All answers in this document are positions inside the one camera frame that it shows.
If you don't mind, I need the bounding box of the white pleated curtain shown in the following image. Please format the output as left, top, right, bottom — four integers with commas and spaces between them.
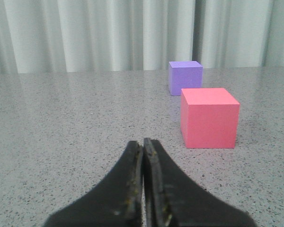
0, 0, 284, 74

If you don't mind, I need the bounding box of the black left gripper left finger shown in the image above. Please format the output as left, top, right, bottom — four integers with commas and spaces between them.
44, 141, 143, 227

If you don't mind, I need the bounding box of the pink foam cube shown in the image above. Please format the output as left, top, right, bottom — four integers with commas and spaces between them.
180, 88, 240, 148

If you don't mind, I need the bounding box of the purple foam cube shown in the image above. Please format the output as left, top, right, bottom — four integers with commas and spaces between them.
169, 61, 203, 96

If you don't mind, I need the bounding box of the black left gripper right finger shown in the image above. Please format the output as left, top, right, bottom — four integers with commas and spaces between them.
143, 138, 256, 227

